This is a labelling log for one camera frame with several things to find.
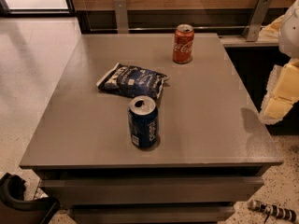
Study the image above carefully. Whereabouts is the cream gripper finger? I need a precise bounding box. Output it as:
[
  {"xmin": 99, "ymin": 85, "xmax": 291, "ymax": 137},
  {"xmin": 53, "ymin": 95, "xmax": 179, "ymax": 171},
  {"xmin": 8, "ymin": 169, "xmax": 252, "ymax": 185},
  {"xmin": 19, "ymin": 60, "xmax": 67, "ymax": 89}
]
[
  {"xmin": 260, "ymin": 59, "xmax": 299, "ymax": 124},
  {"xmin": 259, "ymin": 16, "xmax": 284, "ymax": 38}
]

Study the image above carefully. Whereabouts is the blue chip bag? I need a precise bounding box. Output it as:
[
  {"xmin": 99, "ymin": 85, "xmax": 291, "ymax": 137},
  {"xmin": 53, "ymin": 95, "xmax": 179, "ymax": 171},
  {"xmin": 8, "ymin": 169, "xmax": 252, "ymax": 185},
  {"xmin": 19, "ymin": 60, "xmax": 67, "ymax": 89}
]
[{"xmin": 96, "ymin": 63, "xmax": 168, "ymax": 99}]

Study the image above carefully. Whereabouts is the grey drawer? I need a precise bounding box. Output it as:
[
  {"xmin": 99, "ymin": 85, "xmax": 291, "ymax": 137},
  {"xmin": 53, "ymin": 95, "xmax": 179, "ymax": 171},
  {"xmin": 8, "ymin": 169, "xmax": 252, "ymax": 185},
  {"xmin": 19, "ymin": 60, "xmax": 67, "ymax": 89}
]
[
  {"xmin": 69, "ymin": 206, "xmax": 235, "ymax": 224},
  {"xmin": 41, "ymin": 176, "xmax": 263, "ymax": 206}
]

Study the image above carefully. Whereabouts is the metal bracket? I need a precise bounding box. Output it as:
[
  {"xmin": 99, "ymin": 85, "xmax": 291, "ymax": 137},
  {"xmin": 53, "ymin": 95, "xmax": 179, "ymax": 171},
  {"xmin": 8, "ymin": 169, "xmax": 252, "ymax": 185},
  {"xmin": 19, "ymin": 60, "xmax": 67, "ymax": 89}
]
[
  {"xmin": 113, "ymin": 0, "xmax": 129, "ymax": 34},
  {"xmin": 242, "ymin": 0, "xmax": 272, "ymax": 42}
]

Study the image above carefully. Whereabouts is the dark window frame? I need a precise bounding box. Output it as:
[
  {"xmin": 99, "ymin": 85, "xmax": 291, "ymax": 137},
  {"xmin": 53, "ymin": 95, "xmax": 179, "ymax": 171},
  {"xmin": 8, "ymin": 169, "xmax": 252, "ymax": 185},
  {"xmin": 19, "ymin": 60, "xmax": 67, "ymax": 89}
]
[{"xmin": 0, "ymin": 0, "xmax": 74, "ymax": 16}]

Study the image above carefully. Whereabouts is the lower grey drawer front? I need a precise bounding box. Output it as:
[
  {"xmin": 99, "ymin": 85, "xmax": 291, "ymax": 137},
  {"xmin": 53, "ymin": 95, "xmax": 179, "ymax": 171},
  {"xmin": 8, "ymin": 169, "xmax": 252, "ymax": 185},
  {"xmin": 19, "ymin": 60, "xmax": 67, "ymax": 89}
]
[{"xmin": 69, "ymin": 206, "xmax": 235, "ymax": 224}]

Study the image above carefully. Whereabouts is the orange coca-cola can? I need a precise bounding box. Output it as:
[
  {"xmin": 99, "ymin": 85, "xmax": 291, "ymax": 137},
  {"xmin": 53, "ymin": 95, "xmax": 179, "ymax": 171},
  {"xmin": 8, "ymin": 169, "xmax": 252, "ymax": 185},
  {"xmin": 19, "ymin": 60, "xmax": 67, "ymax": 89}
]
[{"xmin": 173, "ymin": 24, "xmax": 194, "ymax": 63}]

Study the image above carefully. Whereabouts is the black white striped cable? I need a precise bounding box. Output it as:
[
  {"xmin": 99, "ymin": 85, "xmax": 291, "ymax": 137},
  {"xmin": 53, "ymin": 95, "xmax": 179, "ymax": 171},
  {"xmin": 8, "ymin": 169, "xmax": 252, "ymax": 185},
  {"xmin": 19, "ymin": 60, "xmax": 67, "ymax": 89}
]
[{"xmin": 248, "ymin": 199, "xmax": 299, "ymax": 224}]

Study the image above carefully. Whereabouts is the upper grey drawer front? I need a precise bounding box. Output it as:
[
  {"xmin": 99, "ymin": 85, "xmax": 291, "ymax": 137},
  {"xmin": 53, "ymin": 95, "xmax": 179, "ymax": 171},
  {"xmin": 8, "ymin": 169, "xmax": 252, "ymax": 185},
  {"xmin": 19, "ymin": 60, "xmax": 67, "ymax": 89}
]
[{"xmin": 41, "ymin": 176, "xmax": 263, "ymax": 206}]

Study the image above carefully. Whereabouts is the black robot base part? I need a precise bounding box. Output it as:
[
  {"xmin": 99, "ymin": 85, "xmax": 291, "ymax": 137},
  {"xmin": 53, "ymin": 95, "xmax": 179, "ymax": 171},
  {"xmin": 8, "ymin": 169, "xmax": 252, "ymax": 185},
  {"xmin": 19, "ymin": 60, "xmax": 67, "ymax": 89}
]
[{"xmin": 0, "ymin": 173, "xmax": 60, "ymax": 224}]

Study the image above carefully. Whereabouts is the grey drawer cabinet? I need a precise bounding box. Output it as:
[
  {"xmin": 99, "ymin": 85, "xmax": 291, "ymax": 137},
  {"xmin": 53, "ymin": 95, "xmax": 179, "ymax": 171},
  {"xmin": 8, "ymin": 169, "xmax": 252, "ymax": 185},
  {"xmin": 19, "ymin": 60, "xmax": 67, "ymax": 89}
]
[{"xmin": 21, "ymin": 34, "xmax": 282, "ymax": 224}]

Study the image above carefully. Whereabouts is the left metal bracket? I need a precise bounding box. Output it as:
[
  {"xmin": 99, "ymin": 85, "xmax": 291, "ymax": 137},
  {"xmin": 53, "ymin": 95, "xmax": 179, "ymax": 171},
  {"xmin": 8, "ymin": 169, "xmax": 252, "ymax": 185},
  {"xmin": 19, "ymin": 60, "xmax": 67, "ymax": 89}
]
[{"xmin": 113, "ymin": 0, "xmax": 129, "ymax": 34}]

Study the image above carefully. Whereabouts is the blue pepsi can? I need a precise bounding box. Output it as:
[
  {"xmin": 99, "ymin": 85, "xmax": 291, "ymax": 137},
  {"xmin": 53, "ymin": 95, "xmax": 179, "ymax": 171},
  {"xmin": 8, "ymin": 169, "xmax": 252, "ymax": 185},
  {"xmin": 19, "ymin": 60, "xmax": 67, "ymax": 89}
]
[{"xmin": 128, "ymin": 96, "xmax": 158, "ymax": 148}]

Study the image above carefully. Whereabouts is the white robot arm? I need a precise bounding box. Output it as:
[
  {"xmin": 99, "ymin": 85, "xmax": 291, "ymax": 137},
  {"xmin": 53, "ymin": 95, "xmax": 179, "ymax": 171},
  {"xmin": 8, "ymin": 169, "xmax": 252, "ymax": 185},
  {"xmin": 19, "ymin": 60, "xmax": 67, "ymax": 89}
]
[{"xmin": 259, "ymin": 0, "xmax": 299, "ymax": 125}]

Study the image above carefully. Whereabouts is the right metal bracket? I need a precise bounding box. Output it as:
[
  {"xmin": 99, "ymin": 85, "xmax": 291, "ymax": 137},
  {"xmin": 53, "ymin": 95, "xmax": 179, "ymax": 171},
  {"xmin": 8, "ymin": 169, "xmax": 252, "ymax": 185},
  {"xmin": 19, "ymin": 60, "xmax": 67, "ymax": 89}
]
[{"xmin": 242, "ymin": 0, "xmax": 272, "ymax": 42}]

